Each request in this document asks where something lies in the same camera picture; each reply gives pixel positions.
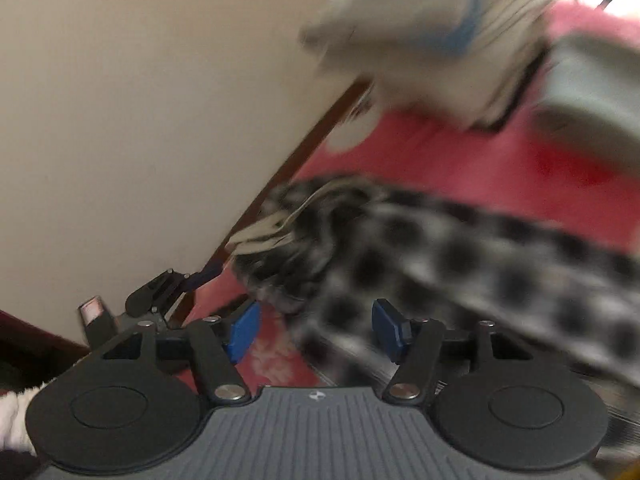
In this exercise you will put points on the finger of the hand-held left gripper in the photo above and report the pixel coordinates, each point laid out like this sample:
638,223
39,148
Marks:
170,290

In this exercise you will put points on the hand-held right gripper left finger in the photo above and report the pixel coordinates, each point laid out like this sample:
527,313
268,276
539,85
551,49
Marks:
244,330

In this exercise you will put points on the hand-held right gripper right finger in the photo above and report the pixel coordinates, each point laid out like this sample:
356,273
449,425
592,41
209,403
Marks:
387,330

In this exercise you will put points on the black white plaid pants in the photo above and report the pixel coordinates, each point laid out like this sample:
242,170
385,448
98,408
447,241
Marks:
400,240

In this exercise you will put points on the stack of folded light clothes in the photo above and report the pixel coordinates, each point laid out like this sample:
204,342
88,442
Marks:
425,35

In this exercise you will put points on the pink floral blanket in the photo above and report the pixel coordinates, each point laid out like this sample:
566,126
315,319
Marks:
450,160

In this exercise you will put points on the grey folded cloth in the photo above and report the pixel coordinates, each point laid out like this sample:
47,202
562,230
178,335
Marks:
590,95

